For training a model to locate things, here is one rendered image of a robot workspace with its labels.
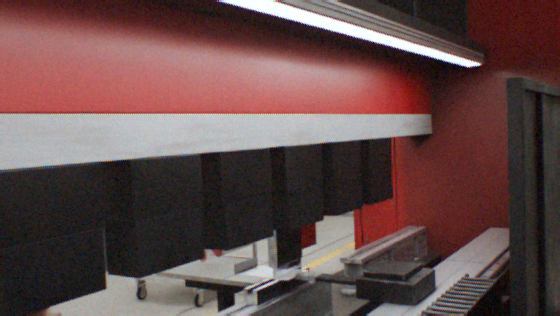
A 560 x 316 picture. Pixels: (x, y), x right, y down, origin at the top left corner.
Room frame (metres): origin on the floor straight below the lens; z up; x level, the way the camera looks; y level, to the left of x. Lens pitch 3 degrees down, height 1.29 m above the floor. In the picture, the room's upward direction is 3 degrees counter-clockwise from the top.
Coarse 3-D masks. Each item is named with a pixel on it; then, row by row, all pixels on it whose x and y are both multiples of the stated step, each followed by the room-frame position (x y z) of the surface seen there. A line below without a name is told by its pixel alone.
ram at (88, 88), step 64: (0, 0) 0.66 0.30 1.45; (64, 0) 0.73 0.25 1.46; (128, 0) 0.82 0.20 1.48; (0, 64) 0.65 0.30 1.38; (64, 64) 0.72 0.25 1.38; (128, 64) 0.81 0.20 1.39; (192, 64) 0.92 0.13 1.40; (256, 64) 1.07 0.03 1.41; (320, 64) 1.28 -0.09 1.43; (384, 64) 1.58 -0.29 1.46; (0, 128) 0.65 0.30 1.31; (64, 128) 0.72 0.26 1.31; (128, 128) 0.81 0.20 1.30; (192, 128) 0.92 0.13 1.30; (256, 128) 1.06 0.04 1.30; (320, 128) 1.27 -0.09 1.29; (384, 128) 1.57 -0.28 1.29
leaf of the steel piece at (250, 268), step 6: (252, 258) 1.27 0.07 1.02; (234, 264) 1.22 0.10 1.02; (240, 264) 1.23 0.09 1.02; (246, 264) 1.25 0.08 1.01; (252, 264) 1.27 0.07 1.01; (234, 270) 1.22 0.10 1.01; (240, 270) 1.23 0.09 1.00; (246, 270) 1.24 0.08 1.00; (252, 270) 1.24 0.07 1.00; (258, 270) 1.24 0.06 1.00; (264, 270) 1.23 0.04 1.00; (270, 270) 1.23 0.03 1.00; (252, 276) 1.19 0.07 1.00; (258, 276) 1.18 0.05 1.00; (264, 276) 1.18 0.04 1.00; (270, 276) 1.18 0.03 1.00
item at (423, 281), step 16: (304, 272) 1.19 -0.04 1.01; (368, 272) 1.05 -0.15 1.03; (384, 272) 1.04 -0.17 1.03; (400, 272) 1.03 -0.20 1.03; (416, 272) 1.07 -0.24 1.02; (432, 272) 1.08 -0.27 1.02; (368, 288) 1.04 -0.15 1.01; (384, 288) 1.02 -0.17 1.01; (400, 288) 1.01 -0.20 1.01; (416, 288) 1.01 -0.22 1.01; (432, 288) 1.08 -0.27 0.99
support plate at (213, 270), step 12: (192, 264) 1.33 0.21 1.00; (204, 264) 1.33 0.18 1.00; (216, 264) 1.32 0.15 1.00; (228, 264) 1.32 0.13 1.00; (264, 264) 1.30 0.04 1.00; (300, 264) 1.29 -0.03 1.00; (168, 276) 1.26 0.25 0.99; (180, 276) 1.24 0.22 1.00; (192, 276) 1.22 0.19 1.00; (204, 276) 1.21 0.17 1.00; (216, 276) 1.21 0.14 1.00; (228, 276) 1.20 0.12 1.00; (240, 276) 1.20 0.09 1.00
